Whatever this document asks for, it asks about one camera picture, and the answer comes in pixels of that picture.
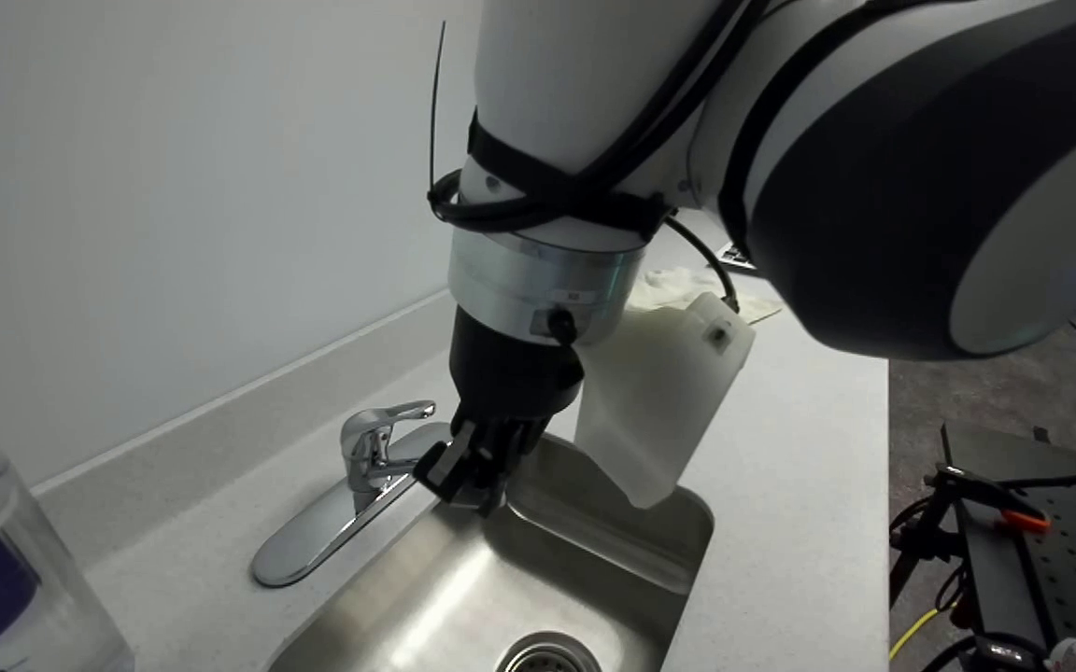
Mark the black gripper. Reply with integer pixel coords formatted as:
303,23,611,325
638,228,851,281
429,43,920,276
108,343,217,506
410,312,582,516

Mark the chrome sink faucet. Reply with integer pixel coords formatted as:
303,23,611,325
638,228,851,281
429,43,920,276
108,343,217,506
251,399,450,589

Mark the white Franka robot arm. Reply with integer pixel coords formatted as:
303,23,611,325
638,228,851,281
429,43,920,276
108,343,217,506
415,0,1076,502

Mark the stainless steel sink basin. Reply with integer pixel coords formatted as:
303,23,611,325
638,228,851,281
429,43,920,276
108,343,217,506
268,439,715,672

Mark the clear plastic water bottle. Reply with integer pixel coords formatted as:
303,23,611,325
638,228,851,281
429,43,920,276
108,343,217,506
0,456,134,672

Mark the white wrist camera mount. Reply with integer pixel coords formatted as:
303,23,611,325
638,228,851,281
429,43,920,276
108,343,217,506
576,294,750,508

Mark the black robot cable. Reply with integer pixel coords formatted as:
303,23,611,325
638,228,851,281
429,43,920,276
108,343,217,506
423,0,768,315

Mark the black tripod with cables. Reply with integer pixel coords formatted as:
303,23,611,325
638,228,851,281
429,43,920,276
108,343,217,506
890,426,1076,672

